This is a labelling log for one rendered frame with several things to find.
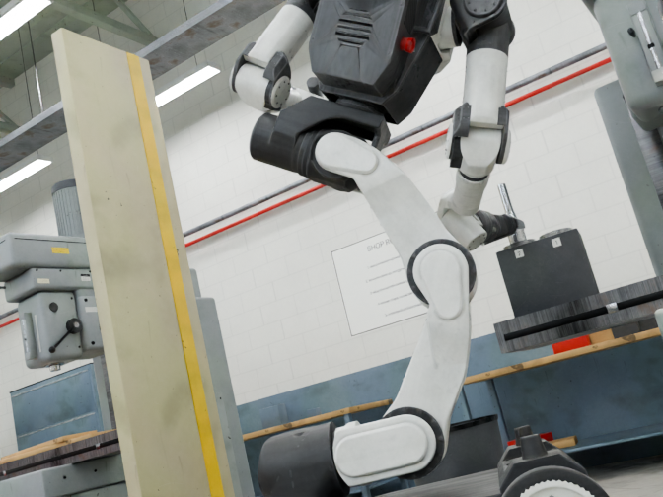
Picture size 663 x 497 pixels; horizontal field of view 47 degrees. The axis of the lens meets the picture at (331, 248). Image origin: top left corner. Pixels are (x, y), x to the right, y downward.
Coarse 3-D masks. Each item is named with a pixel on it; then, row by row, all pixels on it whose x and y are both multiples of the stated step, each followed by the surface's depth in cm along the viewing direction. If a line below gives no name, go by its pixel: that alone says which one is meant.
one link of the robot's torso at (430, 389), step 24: (432, 264) 154; (456, 264) 153; (432, 288) 153; (456, 288) 152; (432, 312) 153; (456, 312) 151; (432, 336) 153; (456, 336) 153; (432, 360) 155; (456, 360) 154; (408, 384) 155; (432, 384) 154; (456, 384) 153; (408, 408) 153; (432, 408) 154
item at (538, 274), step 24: (528, 240) 205; (552, 240) 200; (576, 240) 198; (504, 264) 204; (528, 264) 202; (552, 264) 199; (576, 264) 197; (528, 288) 201; (552, 288) 199; (576, 288) 196; (528, 312) 200
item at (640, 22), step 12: (636, 12) 184; (648, 12) 183; (636, 24) 184; (648, 24) 182; (648, 36) 182; (648, 48) 182; (660, 48) 180; (648, 60) 182; (660, 60) 180; (660, 72) 180; (660, 84) 182
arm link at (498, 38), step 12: (504, 12) 160; (492, 24) 161; (504, 24) 163; (480, 36) 162; (492, 36) 162; (504, 36) 163; (468, 48) 165; (480, 48) 161; (492, 48) 161; (504, 48) 162
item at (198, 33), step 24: (240, 0) 504; (264, 0) 511; (192, 24) 520; (216, 24) 525; (240, 24) 532; (144, 48) 544; (168, 48) 541; (192, 48) 549; (600, 48) 604; (552, 72) 624; (576, 72) 613; (528, 96) 633; (48, 120) 603; (432, 120) 678; (0, 144) 626; (24, 144) 632; (0, 168) 666
